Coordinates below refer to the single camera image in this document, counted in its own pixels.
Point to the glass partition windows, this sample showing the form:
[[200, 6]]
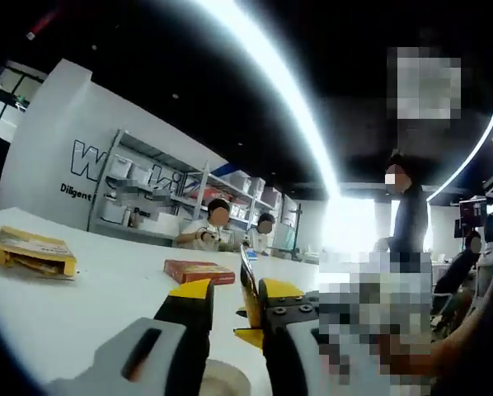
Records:
[[11, 99]]

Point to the long ceiling light strip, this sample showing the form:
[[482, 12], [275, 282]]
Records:
[[287, 95]]

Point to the black pole stand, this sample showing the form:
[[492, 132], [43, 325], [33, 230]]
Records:
[[298, 231]]

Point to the curved ceiling light strip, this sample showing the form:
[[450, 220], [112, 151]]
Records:
[[473, 152]]

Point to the white cup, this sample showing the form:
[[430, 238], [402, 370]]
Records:
[[226, 377]]

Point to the red flat box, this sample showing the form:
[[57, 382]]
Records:
[[197, 270]]

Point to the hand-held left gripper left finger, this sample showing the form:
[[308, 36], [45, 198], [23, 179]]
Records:
[[127, 363]]

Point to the white storage bin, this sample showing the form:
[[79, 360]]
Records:
[[120, 168], [142, 174], [115, 211]]

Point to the small background monitor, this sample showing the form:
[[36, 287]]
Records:
[[473, 218]]

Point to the yellow cardboard box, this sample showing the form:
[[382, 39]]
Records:
[[36, 251]]

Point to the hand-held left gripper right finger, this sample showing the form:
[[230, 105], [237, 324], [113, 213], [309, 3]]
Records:
[[292, 354]]

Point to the yellow coffee pouch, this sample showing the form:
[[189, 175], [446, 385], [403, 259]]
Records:
[[252, 305]]

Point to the grey metal shelf rack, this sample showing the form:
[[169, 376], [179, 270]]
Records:
[[238, 189], [147, 148]]

